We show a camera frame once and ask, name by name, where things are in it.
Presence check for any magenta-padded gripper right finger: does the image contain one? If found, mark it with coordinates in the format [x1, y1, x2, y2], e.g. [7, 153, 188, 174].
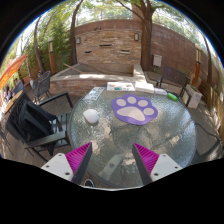
[131, 142, 184, 186]

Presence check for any dark slatted patio chair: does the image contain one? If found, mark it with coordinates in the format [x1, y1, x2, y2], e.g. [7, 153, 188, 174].
[155, 65, 193, 108]

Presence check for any black metal-frame patio chair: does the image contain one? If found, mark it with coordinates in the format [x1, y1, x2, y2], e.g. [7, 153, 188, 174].
[194, 119, 224, 158]

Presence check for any stone raised basin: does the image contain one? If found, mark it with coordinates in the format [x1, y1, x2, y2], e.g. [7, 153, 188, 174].
[49, 63, 148, 98]

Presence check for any black mesh patio chair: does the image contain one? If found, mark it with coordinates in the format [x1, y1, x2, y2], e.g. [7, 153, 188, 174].
[29, 70, 53, 101]

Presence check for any black cushioned patio armchair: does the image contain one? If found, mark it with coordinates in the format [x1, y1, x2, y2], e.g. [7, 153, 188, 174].
[4, 90, 74, 158]

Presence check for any grey utility wall box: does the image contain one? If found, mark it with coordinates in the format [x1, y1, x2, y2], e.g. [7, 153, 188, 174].
[152, 54, 163, 68]

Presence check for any green cylindrical object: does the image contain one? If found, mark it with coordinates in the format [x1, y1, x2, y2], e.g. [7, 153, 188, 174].
[167, 92, 179, 102]

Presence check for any purple paw-shaped mouse pad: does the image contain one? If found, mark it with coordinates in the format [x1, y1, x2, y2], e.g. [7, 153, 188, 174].
[110, 93, 159, 126]

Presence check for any thick tree trunk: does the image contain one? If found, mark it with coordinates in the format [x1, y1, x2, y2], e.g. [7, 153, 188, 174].
[139, 0, 155, 72]

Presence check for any small white flat box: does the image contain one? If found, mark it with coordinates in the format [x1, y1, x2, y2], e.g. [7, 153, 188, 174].
[153, 87, 168, 97]

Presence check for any slender leaning tree trunk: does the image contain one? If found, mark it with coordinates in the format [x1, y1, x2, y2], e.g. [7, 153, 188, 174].
[68, 0, 85, 66]

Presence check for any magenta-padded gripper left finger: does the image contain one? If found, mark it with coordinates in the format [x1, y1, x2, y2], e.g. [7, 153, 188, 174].
[40, 142, 94, 186]

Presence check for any white tray with colourful items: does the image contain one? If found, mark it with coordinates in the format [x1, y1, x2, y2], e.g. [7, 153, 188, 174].
[106, 81, 136, 92]

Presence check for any white computer mouse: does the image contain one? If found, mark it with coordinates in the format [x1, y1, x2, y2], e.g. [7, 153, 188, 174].
[82, 108, 100, 125]

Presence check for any white planter box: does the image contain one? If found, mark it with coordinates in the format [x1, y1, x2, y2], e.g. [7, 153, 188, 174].
[184, 83, 203, 109]

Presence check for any orange patio umbrella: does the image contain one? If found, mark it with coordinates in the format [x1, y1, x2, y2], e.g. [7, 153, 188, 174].
[0, 54, 28, 90]

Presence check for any large white flat box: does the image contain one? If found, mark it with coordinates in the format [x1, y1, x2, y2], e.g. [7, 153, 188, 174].
[134, 81, 156, 94]

